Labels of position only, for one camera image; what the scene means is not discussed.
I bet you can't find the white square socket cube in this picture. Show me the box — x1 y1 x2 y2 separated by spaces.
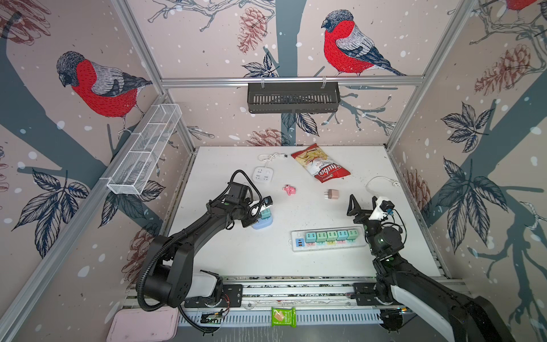
252 167 274 183

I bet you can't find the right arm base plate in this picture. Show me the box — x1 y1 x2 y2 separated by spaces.
350 282 384 306

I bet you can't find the red white chips bag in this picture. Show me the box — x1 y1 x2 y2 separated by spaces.
291 144 351 183

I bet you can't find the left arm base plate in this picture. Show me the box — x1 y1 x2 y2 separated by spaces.
184 284 243 309

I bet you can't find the white mesh wall shelf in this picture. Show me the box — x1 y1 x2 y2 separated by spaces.
107 103 182 195

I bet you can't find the pink usb charger plug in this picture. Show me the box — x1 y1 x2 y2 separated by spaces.
325 189 340 200

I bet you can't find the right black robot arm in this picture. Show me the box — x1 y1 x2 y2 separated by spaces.
347 195 514 341

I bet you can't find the black hanging wire basket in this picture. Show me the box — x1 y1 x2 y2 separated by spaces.
247 82 340 114

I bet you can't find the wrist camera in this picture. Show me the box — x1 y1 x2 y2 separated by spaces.
259 196 273 211
369 196 395 222

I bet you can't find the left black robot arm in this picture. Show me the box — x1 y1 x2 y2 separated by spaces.
136 170 272 312

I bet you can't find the teal charger plug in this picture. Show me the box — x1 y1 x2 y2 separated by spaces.
337 230 348 241
305 232 317 244
260 209 272 219

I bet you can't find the pink pig toy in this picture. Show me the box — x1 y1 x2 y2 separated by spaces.
283 185 296 196

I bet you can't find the light green charger plug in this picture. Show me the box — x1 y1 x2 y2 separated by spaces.
347 229 359 241

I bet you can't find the white socket cube cable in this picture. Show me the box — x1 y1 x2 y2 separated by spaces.
257 152 289 168

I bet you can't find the teal charger plug front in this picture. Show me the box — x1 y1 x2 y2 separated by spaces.
337 230 348 241

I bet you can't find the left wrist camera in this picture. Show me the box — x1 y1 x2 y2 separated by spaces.
259 196 273 211

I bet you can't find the pink tray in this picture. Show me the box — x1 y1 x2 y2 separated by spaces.
106 307 179 342

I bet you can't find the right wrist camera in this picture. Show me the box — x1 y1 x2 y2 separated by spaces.
369 196 395 222

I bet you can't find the blue square socket cube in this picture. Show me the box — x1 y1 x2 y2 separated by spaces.
252 215 273 229

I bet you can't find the green snack packet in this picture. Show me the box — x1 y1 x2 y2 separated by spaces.
272 308 297 328

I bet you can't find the white multicolour power strip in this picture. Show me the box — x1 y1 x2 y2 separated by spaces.
289 226 368 252

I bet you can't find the white power strip cable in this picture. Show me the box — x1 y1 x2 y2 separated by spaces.
365 174 403 202

